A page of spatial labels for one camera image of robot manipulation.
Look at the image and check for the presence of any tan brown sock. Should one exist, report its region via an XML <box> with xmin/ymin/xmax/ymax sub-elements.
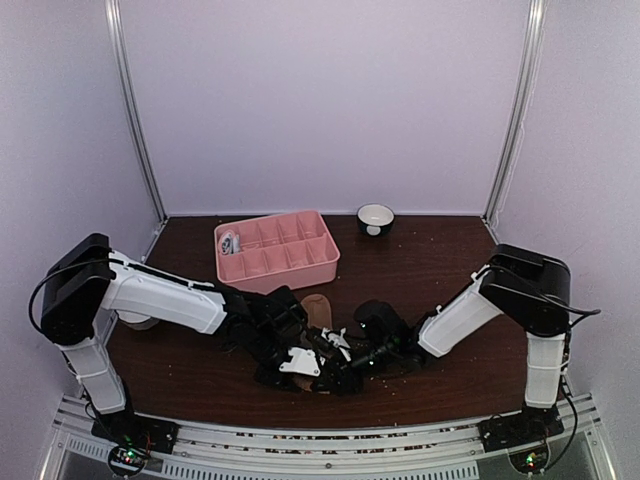
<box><xmin>291</xmin><ymin>294</ymin><xmax>363</xmax><ymax>395</ymax></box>

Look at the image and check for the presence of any pink patterned sock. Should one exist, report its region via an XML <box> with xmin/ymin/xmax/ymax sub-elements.
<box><xmin>217</xmin><ymin>230</ymin><xmax>242</xmax><ymax>256</ymax></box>

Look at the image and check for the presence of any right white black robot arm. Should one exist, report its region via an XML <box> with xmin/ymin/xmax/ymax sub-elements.
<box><xmin>311</xmin><ymin>244</ymin><xmax>599</xmax><ymax>442</ymax></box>

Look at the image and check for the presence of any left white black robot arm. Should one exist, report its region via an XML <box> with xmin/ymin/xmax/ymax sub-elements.
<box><xmin>29</xmin><ymin>233</ymin><xmax>322</xmax><ymax>444</ymax></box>

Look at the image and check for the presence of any pink divided organizer tray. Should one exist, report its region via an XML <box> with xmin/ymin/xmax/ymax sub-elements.
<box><xmin>214</xmin><ymin>210</ymin><xmax>341</xmax><ymax>294</ymax></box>

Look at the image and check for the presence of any white fluted bowl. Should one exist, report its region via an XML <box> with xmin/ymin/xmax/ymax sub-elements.
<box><xmin>117</xmin><ymin>311</ymin><xmax>159</xmax><ymax>331</ymax></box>

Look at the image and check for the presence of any black white ceramic bowl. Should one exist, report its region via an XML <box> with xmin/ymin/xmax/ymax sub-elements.
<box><xmin>356</xmin><ymin>204</ymin><xmax>395</xmax><ymax>237</ymax></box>

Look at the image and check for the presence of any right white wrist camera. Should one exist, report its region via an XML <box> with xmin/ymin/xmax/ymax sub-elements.
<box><xmin>312</xmin><ymin>327</ymin><xmax>352</xmax><ymax>363</ymax></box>

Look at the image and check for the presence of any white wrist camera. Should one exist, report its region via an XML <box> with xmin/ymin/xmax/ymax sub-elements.
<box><xmin>279</xmin><ymin>347</ymin><xmax>321</xmax><ymax>377</ymax></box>
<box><xmin>312</xmin><ymin>327</ymin><xmax>352</xmax><ymax>363</ymax></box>

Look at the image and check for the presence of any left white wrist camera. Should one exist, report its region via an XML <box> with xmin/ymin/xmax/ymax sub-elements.
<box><xmin>279</xmin><ymin>347</ymin><xmax>321</xmax><ymax>377</ymax></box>

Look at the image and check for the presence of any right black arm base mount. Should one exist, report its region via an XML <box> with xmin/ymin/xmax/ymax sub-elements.
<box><xmin>478</xmin><ymin>412</ymin><xmax>565</xmax><ymax>475</ymax></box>

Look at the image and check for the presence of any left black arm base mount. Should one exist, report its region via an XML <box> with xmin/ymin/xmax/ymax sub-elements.
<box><xmin>91</xmin><ymin>411</ymin><xmax>179</xmax><ymax>478</ymax></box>

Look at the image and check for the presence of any left aluminium frame post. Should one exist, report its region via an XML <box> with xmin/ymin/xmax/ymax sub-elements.
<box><xmin>104</xmin><ymin>0</ymin><xmax>168</xmax><ymax>223</ymax></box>

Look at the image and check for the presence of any aluminium frame post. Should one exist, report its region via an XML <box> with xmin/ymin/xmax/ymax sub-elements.
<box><xmin>104</xmin><ymin>0</ymin><xmax>168</xmax><ymax>223</ymax></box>
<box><xmin>483</xmin><ymin>0</ymin><xmax>548</xmax><ymax>231</ymax></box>

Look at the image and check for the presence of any right aluminium frame post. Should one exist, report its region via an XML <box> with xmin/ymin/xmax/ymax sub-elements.
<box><xmin>483</xmin><ymin>0</ymin><xmax>548</xmax><ymax>231</ymax></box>

